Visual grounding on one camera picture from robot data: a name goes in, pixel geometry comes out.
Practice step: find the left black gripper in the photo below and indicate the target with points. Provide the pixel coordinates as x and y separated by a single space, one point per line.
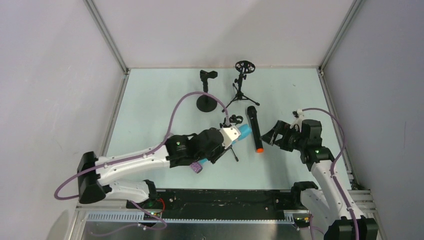
218 152

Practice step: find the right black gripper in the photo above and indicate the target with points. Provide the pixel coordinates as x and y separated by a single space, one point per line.
284 138

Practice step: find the blue microphone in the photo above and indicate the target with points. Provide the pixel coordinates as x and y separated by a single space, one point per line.
245 130

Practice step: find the small black tripod stand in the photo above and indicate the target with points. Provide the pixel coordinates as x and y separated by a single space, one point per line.
233 120

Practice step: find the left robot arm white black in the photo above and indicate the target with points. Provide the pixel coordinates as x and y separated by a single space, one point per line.
99 178

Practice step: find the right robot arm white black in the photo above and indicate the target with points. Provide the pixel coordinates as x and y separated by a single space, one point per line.
326 199

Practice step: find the black round base mic stand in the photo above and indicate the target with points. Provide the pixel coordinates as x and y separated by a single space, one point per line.
206 103

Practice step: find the purple glitter microphone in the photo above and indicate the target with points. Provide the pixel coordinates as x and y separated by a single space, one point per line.
196 167

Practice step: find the black microphone orange end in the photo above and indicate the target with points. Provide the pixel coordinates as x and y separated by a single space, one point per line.
254 125

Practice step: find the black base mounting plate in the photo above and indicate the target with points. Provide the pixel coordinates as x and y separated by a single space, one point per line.
227 205

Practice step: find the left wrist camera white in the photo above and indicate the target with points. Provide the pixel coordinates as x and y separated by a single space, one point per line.
229 134

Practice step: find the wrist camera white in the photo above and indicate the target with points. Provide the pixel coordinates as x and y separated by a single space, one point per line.
299 117
229 134

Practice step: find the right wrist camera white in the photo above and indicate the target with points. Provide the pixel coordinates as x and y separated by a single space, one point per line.
299 117

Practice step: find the black tripod shock mount stand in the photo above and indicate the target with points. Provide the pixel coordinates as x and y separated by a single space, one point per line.
244 67

